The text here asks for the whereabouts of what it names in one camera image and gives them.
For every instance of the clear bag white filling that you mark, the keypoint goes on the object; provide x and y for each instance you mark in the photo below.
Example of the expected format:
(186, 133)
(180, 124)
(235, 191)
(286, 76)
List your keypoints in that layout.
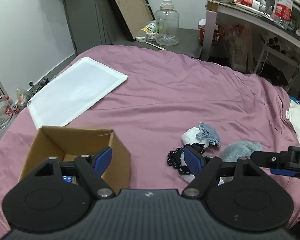
(190, 177)

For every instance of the blue-grey crochet piece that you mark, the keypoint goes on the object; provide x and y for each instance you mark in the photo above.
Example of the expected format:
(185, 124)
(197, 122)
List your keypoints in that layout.
(209, 134)

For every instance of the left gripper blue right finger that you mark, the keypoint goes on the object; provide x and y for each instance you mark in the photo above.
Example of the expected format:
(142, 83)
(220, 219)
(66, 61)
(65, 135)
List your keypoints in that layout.
(196, 162)

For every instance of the water bottle red label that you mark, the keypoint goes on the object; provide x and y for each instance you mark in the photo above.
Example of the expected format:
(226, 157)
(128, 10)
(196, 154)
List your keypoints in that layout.
(282, 12)

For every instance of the brown framed board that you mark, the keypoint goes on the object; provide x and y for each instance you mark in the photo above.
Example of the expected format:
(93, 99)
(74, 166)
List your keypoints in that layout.
(131, 15)

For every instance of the white supplement bottle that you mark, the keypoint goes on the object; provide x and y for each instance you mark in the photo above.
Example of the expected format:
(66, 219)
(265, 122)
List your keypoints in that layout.
(151, 27)

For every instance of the white flat pillowcase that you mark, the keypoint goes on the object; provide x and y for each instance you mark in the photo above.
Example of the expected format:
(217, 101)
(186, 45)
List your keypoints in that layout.
(73, 92)

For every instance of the white soft bundle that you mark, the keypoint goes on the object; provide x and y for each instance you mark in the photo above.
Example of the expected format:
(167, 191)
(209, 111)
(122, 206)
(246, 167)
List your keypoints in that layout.
(189, 137)

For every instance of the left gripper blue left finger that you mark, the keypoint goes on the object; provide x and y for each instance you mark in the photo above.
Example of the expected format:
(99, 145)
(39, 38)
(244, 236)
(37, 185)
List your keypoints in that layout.
(99, 162)

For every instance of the blue snack packet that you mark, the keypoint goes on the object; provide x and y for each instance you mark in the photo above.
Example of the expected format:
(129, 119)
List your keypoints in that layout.
(70, 179)

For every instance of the grey plush toy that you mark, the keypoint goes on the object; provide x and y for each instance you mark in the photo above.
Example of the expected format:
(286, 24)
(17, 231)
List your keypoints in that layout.
(240, 149)

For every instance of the large clear plastic jar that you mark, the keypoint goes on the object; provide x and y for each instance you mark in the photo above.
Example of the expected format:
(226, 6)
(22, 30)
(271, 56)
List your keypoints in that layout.
(167, 19)

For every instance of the brown cardboard box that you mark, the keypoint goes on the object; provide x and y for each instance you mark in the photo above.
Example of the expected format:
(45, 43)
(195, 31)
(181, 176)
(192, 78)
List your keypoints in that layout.
(67, 143)

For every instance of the white plastic shopping bag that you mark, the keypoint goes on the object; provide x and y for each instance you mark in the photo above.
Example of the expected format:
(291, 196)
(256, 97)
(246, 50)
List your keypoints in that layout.
(5, 112)

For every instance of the black lace-trimmed pad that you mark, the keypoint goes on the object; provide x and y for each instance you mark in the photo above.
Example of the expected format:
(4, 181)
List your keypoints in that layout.
(175, 158)

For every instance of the pink bed sheet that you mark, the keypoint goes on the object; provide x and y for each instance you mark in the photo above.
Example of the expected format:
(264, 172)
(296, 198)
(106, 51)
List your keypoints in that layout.
(165, 95)

